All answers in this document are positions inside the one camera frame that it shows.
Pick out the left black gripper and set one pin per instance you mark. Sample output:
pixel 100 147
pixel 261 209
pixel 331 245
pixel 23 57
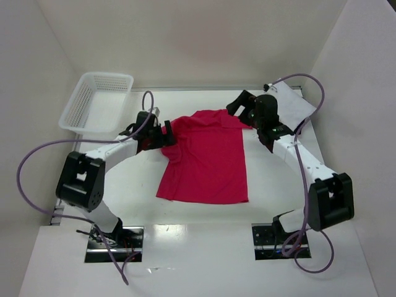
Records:
pixel 163 135

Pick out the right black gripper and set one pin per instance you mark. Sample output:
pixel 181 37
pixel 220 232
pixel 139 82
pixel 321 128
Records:
pixel 244 105

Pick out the red t-shirt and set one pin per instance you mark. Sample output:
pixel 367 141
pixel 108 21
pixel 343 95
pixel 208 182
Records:
pixel 207 163

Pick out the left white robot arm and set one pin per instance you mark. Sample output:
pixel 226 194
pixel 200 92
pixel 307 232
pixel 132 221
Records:
pixel 82 181

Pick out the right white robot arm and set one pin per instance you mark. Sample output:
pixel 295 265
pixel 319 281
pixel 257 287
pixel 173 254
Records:
pixel 330 195

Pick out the folded white t-shirt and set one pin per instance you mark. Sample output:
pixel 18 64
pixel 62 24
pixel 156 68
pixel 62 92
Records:
pixel 293 109

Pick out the folded black t-shirt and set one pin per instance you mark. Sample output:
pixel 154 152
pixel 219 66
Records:
pixel 299 128

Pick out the white plastic basket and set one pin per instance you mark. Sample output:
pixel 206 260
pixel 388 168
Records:
pixel 97 103

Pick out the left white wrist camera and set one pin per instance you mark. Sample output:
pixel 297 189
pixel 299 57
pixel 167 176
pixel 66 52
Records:
pixel 155 111

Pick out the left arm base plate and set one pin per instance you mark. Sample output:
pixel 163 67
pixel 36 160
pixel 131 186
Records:
pixel 96 251

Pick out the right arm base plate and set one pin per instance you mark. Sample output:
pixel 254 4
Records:
pixel 268 246

